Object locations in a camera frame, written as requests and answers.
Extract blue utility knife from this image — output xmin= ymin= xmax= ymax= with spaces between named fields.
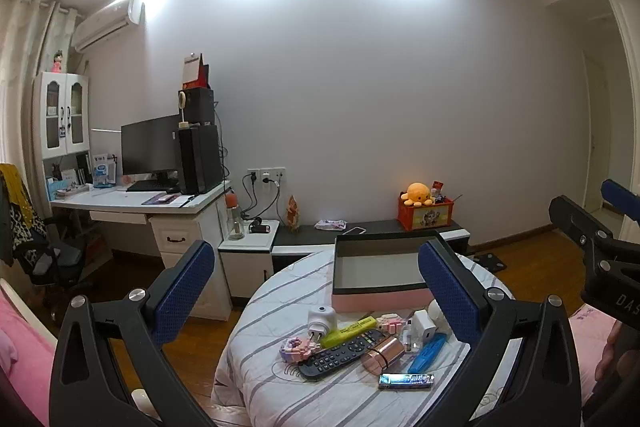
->
xmin=406 ymin=333 xmax=447 ymax=374

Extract small pink block toy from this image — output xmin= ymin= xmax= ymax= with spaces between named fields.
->
xmin=375 ymin=313 xmax=413 ymax=335

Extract pink pillow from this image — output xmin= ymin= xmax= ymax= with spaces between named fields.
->
xmin=570 ymin=304 xmax=621 ymax=403

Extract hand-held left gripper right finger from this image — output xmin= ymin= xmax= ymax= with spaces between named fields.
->
xmin=417 ymin=238 xmax=583 ymax=427

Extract white air conditioner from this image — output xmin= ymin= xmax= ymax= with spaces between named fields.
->
xmin=70 ymin=0 xmax=146 ymax=52

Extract pink storage box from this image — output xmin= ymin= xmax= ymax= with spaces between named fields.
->
xmin=331 ymin=229 xmax=453 ymax=314

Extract beige curtain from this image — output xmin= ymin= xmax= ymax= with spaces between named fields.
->
xmin=0 ymin=0 xmax=81 ymax=172

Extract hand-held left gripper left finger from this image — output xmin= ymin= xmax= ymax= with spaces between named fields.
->
xmin=48 ymin=239 xmax=221 ymax=427

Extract black keyboard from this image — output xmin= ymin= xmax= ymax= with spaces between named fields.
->
xmin=126 ymin=180 xmax=179 ymax=194

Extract black remote control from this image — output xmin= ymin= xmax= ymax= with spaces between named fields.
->
xmin=298 ymin=328 xmax=396 ymax=380

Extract orange octopus plush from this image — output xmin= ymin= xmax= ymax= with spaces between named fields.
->
xmin=400 ymin=183 xmax=436 ymax=208

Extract black computer monitor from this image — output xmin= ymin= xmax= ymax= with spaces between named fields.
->
xmin=120 ymin=114 xmax=182 ymax=188

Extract low black cabinet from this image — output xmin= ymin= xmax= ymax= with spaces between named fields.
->
xmin=272 ymin=217 xmax=471 ymax=260

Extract row of books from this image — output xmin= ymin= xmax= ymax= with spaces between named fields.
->
xmin=45 ymin=152 xmax=93 ymax=200

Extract white glass door cabinet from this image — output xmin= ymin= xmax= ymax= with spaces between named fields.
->
xmin=32 ymin=71 xmax=91 ymax=160

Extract yellow green highlighter pack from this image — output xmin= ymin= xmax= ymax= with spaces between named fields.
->
xmin=320 ymin=315 xmax=377 ymax=349

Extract white nightstand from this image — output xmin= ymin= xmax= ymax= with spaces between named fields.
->
xmin=218 ymin=219 xmax=281 ymax=298

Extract red white calendar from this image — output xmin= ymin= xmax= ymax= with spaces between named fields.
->
xmin=182 ymin=53 xmax=211 ymax=90

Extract black office chair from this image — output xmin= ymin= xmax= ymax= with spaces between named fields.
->
xmin=15 ymin=212 xmax=96 ymax=303

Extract red cap water bottle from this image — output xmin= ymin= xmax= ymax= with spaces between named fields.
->
xmin=225 ymin=189 xmax=246 ymax=241

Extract person's right hand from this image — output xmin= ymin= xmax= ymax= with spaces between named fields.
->
xmin=595 ymin=322 xmax=625 ymax=383

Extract silver blue harmonica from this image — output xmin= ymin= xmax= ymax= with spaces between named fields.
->
xmin=378 ymin=373 xmax=433 ymax=390

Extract black computer tower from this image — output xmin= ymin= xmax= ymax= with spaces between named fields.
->
xmin=177 ymin=125 xmax=224 ymax=195

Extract white wall socket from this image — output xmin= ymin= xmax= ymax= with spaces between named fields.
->
xmin=247 ymin=167 xmax=286 ymax=185

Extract red storage crate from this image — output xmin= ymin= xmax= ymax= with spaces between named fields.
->
xmin=397 ymin=196 xmax=453 ymax=233

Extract white charger cube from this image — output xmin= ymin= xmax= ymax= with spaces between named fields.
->
xmin=411 ymin=309 xmax=438 ymax=343

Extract white plug adapter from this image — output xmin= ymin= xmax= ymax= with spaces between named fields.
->
xmin=306 ymin=306 xmax=340 ymax=348

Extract pink purple block toy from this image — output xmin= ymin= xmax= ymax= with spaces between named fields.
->
xmin=279 ymin=334 xmax=321 ymax=363

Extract yellow leopard clothes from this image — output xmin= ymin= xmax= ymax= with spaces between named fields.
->
xmin=0 ymin=163 xmax=36 ymax=265

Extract black power cable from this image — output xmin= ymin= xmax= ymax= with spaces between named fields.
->
xmin=260 ymin=179 xmax=281 ymax=220
xmin=242 ymin=174 xmax=261 ymax=220

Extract blue white box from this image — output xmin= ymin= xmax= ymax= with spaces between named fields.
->
xmin=93 ymin=152 xmax=118 ymax=188

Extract pink bed sheet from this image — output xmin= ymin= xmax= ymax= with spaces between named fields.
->
xmin=0 ymin=279 xmax=58 ymax=427

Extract black bathroom scale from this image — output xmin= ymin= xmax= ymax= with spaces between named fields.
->
xmin=470 ymin=254 xmax=507 ymax=273

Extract black speaker box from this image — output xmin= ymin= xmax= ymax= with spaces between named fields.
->
xmin=178 ymin=88 xmax=216 ymax=126

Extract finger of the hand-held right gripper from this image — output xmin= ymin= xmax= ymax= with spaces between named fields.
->
xmin=600 ymin=179 xmax=640 ymax=225
xmin=548 ymin=195 xmax=616 ymax=258

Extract white desk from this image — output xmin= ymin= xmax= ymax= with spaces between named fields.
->
xmin=50 ymin=179 xmax=233 ymax=320

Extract rose gold bottle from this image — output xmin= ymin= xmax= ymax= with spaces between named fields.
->
xmin=361 ymin=334 xmax=405 ymax=376

